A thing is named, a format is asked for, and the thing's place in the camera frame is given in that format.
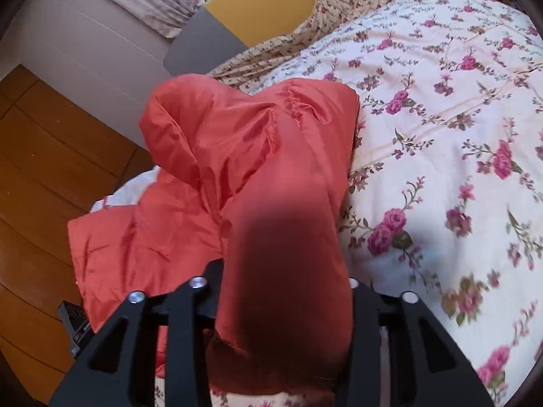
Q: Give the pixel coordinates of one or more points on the wooden wardrobe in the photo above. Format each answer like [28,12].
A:
[46,186]

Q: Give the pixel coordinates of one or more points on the beige floral rumpled blanket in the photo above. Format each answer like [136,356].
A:
[348,0]

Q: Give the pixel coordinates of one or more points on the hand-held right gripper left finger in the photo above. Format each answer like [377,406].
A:
[191,305]

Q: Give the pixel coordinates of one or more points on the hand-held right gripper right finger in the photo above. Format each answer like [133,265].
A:
[365,316]

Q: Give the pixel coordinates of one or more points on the cream floral quilt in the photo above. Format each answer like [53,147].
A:
[445,135]

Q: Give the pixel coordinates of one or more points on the grey yellow blue headboard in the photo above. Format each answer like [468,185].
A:
[254,8]

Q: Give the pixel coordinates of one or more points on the red quilted jacket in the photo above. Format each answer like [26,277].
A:
[254,178]

